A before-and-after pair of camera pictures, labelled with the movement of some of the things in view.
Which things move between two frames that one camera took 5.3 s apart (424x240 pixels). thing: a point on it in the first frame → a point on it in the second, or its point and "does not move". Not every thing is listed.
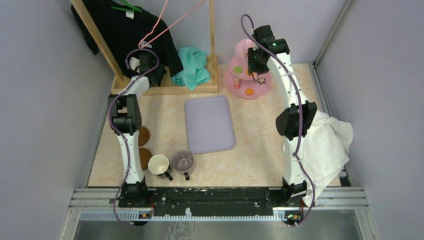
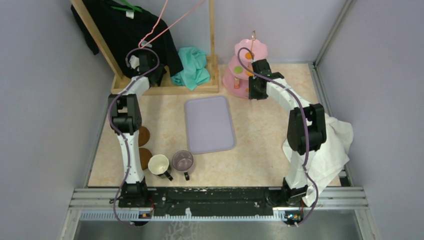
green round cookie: (238, 69) does not move
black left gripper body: (157, 72) does not move
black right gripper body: (256, 65) → (254, 93)
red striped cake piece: (236, 82) does not move
